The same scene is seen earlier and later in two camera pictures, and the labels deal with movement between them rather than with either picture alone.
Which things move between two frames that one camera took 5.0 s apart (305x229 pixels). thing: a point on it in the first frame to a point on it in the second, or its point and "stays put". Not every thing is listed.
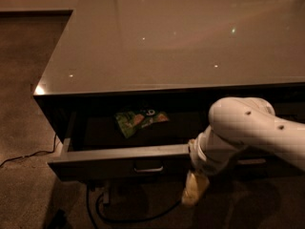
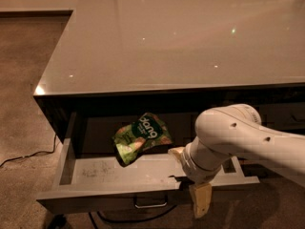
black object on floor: (59, 220) stays put
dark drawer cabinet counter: (132, 81) stays put
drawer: (95, 148) to (151, 183)
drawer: (290, 111) stays put
